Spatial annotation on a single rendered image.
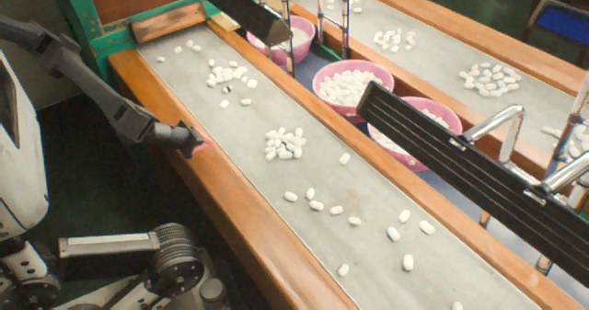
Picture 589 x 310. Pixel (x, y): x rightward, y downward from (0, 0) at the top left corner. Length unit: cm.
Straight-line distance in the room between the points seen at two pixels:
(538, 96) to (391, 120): 80
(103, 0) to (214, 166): 84
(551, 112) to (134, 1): 148
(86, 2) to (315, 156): 101
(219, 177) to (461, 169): 68
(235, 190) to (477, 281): 62
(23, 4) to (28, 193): 209
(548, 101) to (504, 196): 85
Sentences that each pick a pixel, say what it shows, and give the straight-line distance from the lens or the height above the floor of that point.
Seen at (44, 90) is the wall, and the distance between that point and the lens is 302.
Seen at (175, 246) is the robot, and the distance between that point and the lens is 115.
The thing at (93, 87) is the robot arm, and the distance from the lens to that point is 129.
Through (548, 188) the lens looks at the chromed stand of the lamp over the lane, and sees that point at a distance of 83.
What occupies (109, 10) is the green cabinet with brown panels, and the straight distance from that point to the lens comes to 193.
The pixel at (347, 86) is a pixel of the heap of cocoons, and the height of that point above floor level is 74.
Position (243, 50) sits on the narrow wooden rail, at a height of 76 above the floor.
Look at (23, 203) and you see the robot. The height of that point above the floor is 119.
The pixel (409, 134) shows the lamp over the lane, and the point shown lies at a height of 108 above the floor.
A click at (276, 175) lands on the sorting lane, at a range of 132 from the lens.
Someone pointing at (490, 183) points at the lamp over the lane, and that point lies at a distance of 85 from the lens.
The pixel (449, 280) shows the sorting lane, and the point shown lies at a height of 74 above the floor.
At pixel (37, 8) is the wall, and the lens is 284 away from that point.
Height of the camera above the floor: 169
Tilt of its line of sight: 42 degrees down
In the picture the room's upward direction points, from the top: 6 degrees counter-clockwise
